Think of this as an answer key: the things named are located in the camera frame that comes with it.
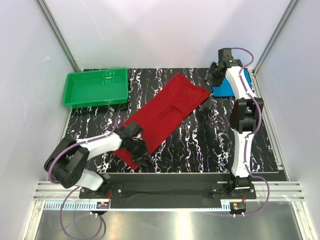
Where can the green plastic tray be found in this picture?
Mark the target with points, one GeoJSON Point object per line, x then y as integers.
{"type": "Point", "coordinates": [96, 88]}

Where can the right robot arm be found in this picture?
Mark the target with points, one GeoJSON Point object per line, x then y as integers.
{"type": "Point", "coordinates": [245, 119]}

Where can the red t shirt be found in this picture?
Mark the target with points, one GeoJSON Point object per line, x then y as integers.
{"type": "Point", "coordinates": [164, 113]}

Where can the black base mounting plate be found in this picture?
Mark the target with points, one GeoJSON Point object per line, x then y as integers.
{"type": "Point", "coordinates": [169, 191]}

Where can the folded blue t shirt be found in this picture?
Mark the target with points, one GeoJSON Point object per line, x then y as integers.
{"type": "Point", "coordinates": [225, 89]}

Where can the left small connector board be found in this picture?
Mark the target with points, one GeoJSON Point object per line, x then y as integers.
{"type": "Point", "coordinates": [103, 205]}

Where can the right small connector board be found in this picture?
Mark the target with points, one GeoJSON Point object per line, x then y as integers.
{"type": "Point", "coordinates": [238, 206]}

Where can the small connector board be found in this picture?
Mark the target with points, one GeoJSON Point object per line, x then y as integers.
{"type": "Point", "coordinates": [238, 206]}
{"type": "Point", "coordinates": [103, 205]}

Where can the right aluminium corner post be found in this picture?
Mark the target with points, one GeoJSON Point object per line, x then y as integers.
{"type": "Point", "coordinates": [276, 33]}

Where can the aluminium corner post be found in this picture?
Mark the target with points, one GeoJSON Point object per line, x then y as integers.
{"type": "Point", "coordinates": [276, 33]}
{"type": "Point", "coordinates": [57, 34]}

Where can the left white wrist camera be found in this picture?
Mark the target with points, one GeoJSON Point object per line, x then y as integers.
{"type": "Point", "coordinates": [138, 137]}

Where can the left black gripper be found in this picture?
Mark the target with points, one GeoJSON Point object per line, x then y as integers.
{"type": "Point", "coordinates": [143, 153]}

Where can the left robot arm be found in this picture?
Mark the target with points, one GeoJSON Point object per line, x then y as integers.
{"type": "Point", "coordinates": [67, 163]}

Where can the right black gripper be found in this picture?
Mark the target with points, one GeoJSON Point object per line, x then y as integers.
{"type": "Point", "coordinates": [215, 82]}

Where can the left aluminium corner post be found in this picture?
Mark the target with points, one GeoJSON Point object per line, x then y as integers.
{"type": "Point", "coordinates": [57, 34]}

